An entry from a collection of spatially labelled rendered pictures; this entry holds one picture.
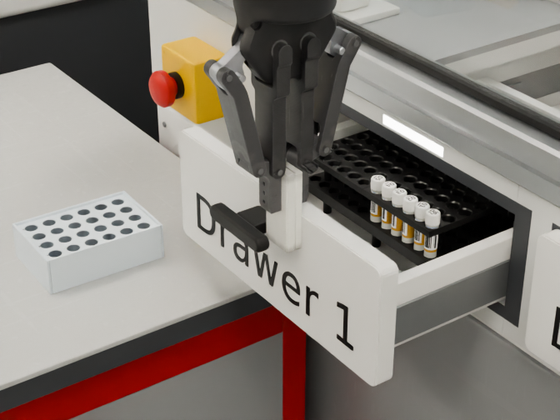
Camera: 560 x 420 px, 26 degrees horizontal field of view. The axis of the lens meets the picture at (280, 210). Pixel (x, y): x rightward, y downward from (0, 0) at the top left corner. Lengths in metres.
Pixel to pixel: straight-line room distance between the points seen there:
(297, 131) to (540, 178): 0.19
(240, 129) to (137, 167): 0.51
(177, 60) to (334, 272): 0.43
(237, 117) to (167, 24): 0.53
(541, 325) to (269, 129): 0.27
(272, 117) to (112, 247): 0.34
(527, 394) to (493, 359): 0.04
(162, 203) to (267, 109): 0.43
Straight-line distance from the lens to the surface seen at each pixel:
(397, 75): 1.06
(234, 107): 0.88
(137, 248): 1.20
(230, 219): 0.98
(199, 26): 1.34
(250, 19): 0.86
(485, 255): 1.00
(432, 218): 1.00
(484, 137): 1.00
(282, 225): 0.96
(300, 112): 0.92
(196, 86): 1.28
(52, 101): 1.57
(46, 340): 1.12
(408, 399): 1.21
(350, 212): 1.08
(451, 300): 0.99
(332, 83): 0.93
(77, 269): 1.18
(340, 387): 1.31
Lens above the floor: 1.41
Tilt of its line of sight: 30 degrees down
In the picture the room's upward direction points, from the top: straight up
